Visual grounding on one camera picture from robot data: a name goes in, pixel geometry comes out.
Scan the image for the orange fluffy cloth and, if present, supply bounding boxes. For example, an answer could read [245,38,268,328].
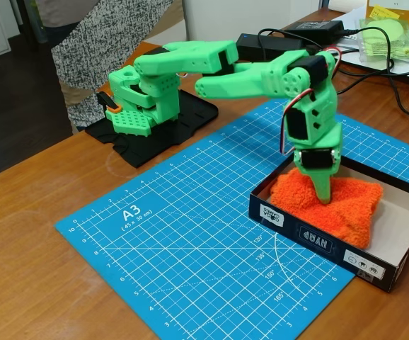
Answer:
[269,166,384,249]

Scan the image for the black cardboard game box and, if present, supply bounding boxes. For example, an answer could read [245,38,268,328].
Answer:
[248,141,409,294]

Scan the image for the large black power adapter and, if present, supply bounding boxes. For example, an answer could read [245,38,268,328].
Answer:
[235,32,304,62]

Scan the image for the flat black power adapter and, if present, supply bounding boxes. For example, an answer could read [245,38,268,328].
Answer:
[288,19,345,45]

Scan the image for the plastic bag green parts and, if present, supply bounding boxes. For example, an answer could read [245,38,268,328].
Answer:
[357,17,409,65]

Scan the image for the white paper sheets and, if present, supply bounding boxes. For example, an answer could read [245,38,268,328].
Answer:
[317,9,409,77]

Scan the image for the blue cutting mat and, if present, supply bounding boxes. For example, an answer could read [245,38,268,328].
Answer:
[54,89,409,340]

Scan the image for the yellow sticky note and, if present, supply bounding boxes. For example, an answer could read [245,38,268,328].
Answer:
[370,4,402,23]

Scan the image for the black orange table clamp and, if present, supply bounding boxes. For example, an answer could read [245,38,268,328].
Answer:
[96,91,122,115]

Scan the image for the person in speckled top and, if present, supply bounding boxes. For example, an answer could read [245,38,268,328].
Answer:
[35,0,177,132]

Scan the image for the white red servo cable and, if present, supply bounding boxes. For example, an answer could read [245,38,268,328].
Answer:
[280,45,343,156]

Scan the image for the black looping power cable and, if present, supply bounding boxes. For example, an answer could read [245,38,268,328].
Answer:
[257,27,409,96]

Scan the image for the black thin power cable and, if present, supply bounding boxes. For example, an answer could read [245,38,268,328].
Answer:
[341,28,409,116]

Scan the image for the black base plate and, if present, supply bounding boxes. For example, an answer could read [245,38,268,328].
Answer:
[84,88,220,169]

